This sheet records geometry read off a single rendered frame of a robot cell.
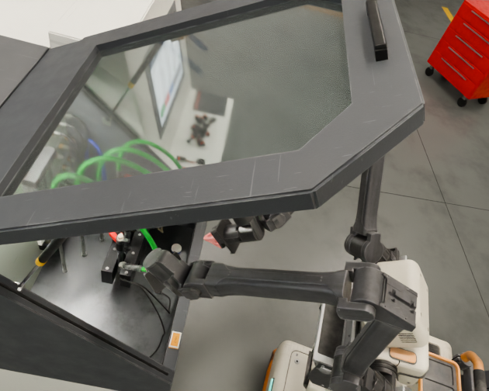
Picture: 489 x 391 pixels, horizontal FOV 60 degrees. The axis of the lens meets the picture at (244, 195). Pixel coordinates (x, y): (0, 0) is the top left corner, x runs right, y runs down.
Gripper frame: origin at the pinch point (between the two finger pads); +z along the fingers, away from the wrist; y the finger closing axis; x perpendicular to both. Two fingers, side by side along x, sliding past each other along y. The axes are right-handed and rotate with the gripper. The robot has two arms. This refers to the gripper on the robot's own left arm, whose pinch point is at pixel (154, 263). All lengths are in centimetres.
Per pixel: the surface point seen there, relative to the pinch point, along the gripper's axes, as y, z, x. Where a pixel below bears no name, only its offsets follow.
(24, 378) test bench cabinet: 49, 35, 22
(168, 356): 10.5, 5.1, 30.3
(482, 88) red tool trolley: -399, 143, 124
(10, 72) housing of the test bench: 2, 24, -60
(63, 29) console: -18, 29, -65
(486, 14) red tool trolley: -419, 137, 55
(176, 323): 2.4, 11.3, 27.1
